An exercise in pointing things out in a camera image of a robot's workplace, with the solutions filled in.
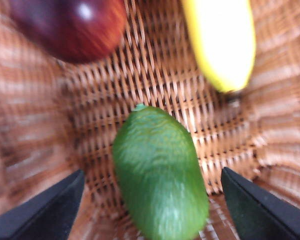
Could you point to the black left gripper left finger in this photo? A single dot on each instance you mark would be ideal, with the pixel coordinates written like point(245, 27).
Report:
point(47, 212)

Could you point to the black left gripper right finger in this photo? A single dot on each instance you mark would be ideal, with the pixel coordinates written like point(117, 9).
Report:
point(260, 212)

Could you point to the green avocado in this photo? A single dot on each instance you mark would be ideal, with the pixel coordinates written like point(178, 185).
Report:
point(160, 175)

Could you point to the brown wicker basket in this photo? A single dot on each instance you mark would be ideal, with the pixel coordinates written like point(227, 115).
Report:
point(155, 82)

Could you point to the yellow banana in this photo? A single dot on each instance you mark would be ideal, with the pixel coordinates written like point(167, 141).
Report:
point(222, 42)

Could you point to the dark red apple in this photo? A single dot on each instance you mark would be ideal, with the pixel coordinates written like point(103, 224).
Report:
point(72, 27)

